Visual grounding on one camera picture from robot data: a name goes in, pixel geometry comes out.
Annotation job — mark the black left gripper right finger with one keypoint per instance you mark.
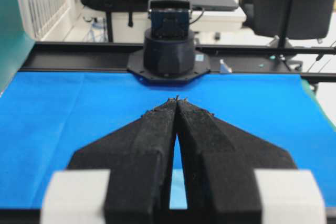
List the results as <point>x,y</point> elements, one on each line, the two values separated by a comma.
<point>232,176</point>

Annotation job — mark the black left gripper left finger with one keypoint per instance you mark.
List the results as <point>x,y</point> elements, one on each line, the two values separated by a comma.
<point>123,177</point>

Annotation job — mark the blue table cloth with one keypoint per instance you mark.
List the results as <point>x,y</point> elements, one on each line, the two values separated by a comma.
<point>46,116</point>

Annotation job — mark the black office chair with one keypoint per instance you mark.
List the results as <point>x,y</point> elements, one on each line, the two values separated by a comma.
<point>288,19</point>

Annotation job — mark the black table frame rail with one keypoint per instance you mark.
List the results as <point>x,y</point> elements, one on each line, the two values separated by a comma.
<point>122,58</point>

